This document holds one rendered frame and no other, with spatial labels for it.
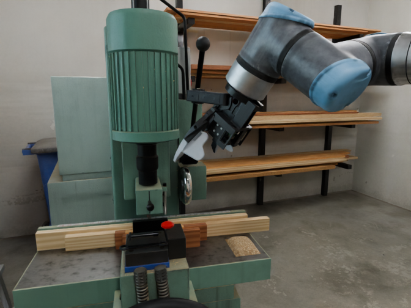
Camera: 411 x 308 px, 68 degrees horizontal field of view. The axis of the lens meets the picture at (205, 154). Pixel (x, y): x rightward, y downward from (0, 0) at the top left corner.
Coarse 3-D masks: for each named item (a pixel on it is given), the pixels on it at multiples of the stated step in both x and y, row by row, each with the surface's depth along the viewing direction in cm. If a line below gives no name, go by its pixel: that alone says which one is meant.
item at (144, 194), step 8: (136, 184) 84; (160, 184) 85; (136, 192) 79; (144, 192) 79; (152, 192) 80; (160, 192) 80; (136, 200) 79; (144, 200) 80; (152, 200) 80; (160, 200) 81; (136, 208) 80; (144, 208) 80; (160, 208) 81
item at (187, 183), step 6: (186, 168) 98; (186, 174) 96; (180, 180) 100; (186, 180) 95; (180, 186) 101; (186, 186) 94; (186, 192) 94; (192, 192) 96; (186, 198) 95; (186, 204) 99
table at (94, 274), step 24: (216, 240) 88; (48, 264) 75; (72, 264) 75; (96, 264) 75; (192, 264) 75; (216, 264) 75; (240, 264) 76; (264, 264) 78; (24, 288) 66; (48, 288) 67; (72, 288) 68; (96, 288) 69; (192, 288) 70
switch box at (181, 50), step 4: (180, 48) 106; (184, 48) 106; (188, 48) 106; (180, 52) 106; (184, 52) 106; (188, 52) 106; (180, 56) 106; (184, 56) 106; (188, 56) 107; (180, 60) 106; (184, 60) 107; (188, 60) 107; (180, 64) 106; (184, 64) 107; (188, 64) 107; (184, 68) 107; (188, 68) 107; (180, 72) 107; (188, 72) 108; (180, 76) 107; (188, 76) 108; (180, 80) 107; (180, 84) 108; (180, 88) 108; (180, 92) 108
